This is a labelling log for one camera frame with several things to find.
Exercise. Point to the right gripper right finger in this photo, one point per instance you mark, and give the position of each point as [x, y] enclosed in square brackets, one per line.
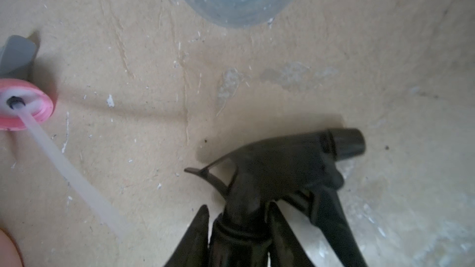
[285, 250]

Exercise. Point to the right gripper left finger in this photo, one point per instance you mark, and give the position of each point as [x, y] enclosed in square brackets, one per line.
[193, 249]

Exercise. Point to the black spray nozzle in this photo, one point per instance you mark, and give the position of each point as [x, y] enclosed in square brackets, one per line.
[298, 169]

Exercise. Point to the orange translucent spray bottle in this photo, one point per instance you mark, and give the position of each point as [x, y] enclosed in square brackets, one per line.
[9, 254]

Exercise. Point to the pink grey spray nozzle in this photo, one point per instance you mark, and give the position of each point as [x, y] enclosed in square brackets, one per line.
[24, 107]

